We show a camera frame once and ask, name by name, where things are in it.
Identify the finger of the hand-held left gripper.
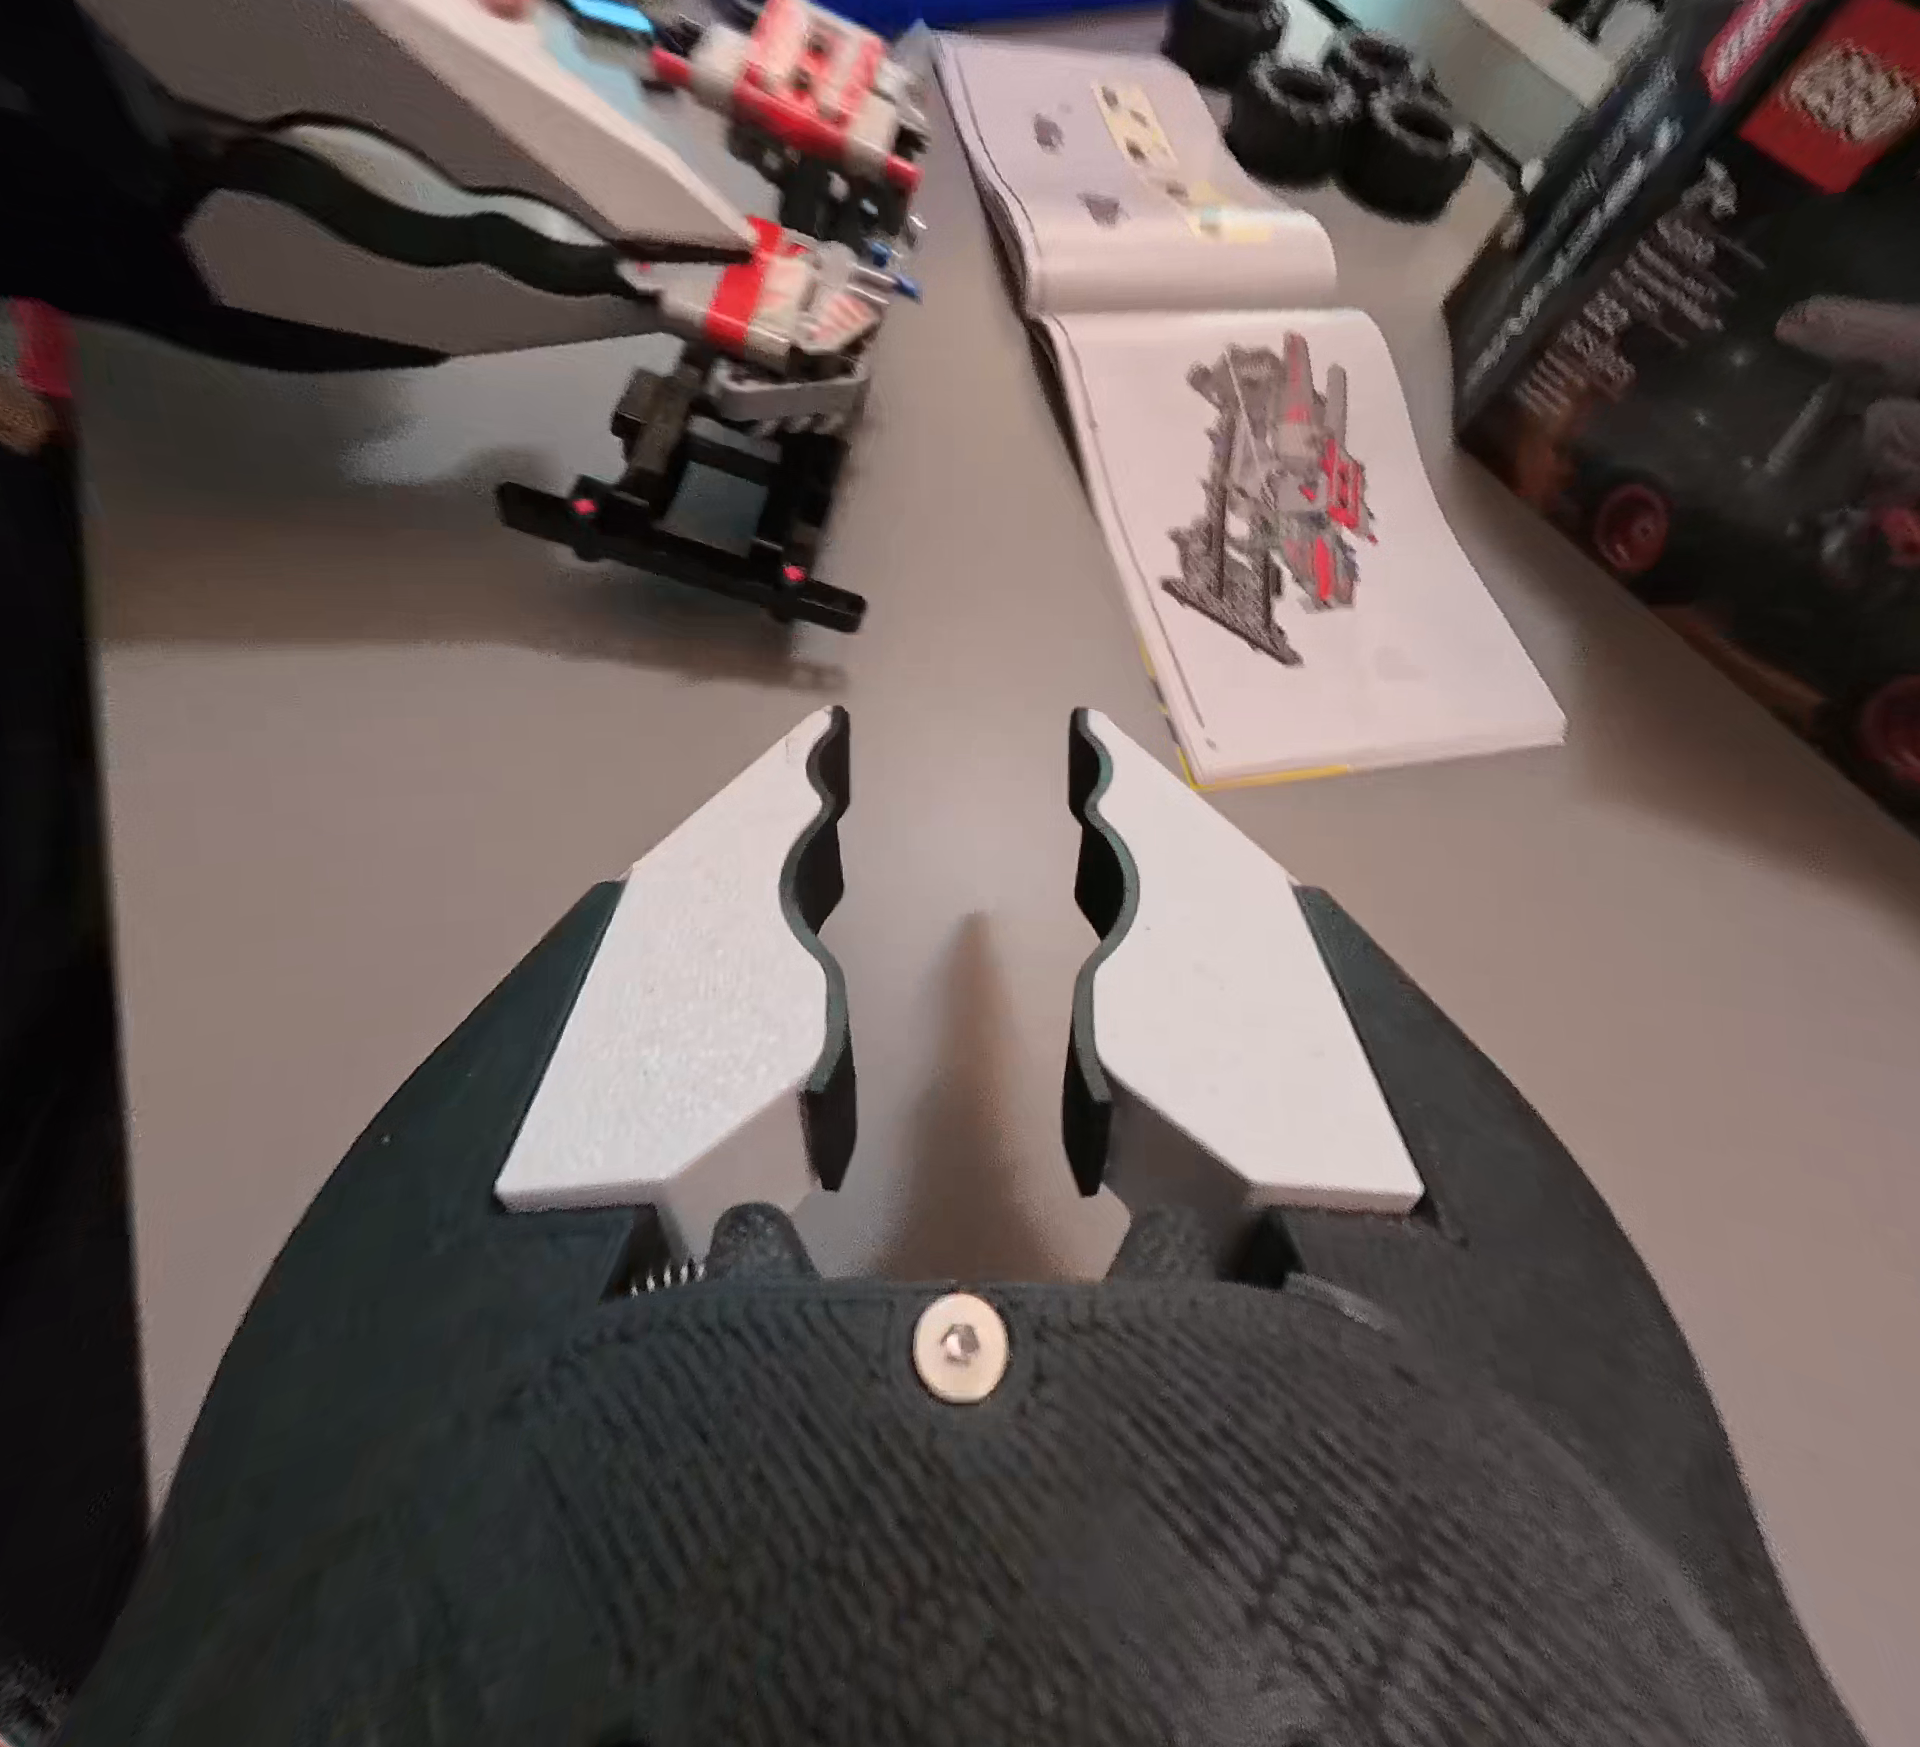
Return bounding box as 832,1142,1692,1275
30,0,755,257
188,115,717,357

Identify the red plastic object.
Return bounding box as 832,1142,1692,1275
0,299,75,406

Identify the open instruction booklet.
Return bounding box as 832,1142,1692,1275
928,31,1570,787

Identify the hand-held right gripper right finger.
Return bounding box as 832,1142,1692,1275
1062,705,1426,1216

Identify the dark toy box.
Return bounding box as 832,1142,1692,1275
1444,0,1920,836

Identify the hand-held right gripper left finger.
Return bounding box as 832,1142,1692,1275
490,705,860,1216

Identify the grey desk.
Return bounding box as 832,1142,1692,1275
75,0,1920,1747

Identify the toy brick vehicle model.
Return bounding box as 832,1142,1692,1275
490,0,936,633

